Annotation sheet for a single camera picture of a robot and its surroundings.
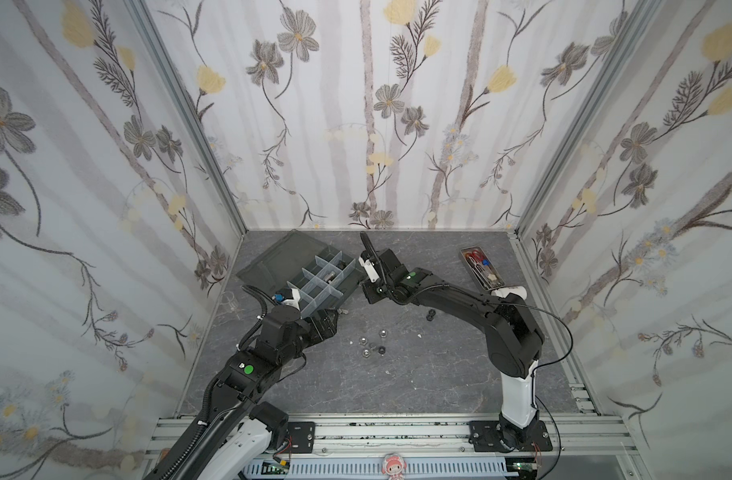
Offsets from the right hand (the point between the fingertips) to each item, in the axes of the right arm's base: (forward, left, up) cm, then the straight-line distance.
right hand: (359, 278), depth 88 cm
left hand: (-15, +8, +7) cm, 18 cm away
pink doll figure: (-46, -10, -8) cm, 47 cm away
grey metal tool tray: (+16, -46, -14) cm, 50 cm away
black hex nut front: (-17, -8, -13) cm, 23 cm away
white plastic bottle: (+3, -49, -9) cm, 50 cm away
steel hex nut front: (-18, -3, -14) cm, 23 cm away
